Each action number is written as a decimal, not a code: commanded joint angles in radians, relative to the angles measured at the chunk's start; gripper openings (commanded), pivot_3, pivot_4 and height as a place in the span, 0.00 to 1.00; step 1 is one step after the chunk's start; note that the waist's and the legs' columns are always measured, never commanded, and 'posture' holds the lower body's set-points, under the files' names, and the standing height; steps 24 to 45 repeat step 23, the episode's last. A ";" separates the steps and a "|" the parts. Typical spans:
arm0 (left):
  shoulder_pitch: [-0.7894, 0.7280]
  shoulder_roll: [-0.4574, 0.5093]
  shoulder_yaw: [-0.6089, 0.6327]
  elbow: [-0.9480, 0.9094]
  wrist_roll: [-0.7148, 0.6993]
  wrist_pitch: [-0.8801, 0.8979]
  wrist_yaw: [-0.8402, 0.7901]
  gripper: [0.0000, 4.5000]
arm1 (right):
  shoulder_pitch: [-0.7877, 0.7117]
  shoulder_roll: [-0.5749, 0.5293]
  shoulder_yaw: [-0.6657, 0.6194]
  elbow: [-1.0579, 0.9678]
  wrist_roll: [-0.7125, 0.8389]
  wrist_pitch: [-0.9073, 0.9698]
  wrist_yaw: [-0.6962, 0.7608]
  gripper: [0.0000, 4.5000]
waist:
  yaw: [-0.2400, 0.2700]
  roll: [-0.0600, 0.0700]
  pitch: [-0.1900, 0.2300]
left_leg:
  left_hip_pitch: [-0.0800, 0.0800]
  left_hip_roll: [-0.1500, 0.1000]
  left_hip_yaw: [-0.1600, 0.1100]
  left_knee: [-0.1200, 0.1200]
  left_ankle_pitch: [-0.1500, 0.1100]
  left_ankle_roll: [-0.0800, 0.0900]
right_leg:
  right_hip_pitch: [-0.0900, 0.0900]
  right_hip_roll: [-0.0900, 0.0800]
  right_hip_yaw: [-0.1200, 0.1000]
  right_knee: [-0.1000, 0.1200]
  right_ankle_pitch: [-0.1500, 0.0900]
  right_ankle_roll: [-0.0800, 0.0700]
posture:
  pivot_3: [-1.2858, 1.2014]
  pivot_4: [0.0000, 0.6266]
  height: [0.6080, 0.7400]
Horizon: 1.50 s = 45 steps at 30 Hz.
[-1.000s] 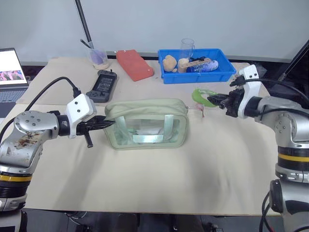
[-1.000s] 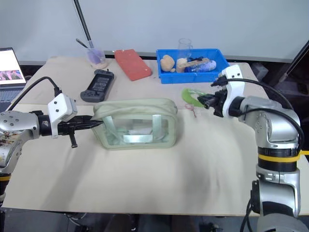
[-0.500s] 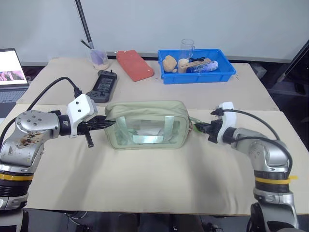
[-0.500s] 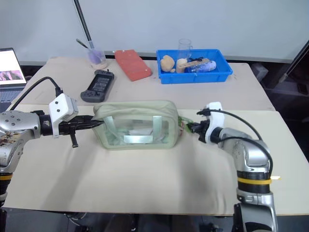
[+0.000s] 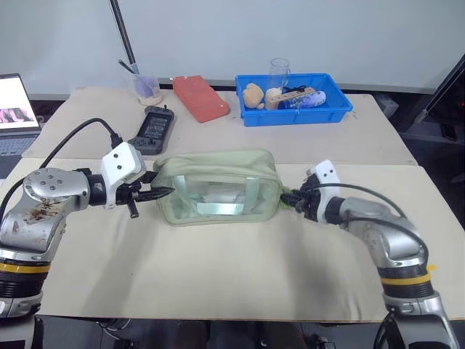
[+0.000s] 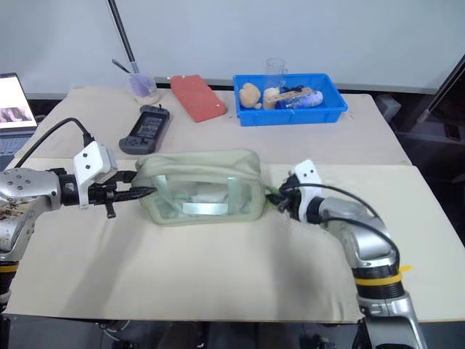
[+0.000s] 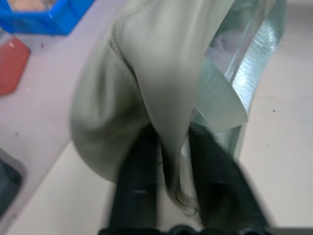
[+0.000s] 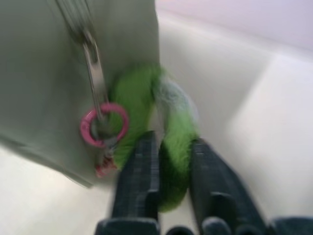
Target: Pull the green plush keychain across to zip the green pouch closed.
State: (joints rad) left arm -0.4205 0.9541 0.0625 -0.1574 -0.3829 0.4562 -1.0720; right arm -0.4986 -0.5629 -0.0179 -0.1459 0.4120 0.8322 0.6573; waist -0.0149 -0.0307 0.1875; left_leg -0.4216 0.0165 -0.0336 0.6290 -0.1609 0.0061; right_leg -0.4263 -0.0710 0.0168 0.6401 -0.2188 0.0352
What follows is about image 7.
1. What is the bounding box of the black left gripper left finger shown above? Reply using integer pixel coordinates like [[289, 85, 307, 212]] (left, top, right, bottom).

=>
[[109, 125, 162, 232]]

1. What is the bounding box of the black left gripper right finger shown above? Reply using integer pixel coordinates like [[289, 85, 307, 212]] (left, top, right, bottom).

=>
[[188, 121, 274, 230]]

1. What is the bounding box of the grey-green cloth garment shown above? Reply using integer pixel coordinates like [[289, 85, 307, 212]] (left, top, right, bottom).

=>
[[69, 0, 287, 216]]

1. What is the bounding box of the grey tray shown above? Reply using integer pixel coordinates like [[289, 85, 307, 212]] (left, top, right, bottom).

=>
[[0, 148, 28, 232]]

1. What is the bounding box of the red plastic bin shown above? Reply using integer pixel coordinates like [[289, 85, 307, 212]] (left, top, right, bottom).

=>
[[0, 35, 31, 96]]

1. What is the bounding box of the blue plastic bin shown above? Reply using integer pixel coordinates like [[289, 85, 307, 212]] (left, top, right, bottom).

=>
[[0, 0, 95, 37]]

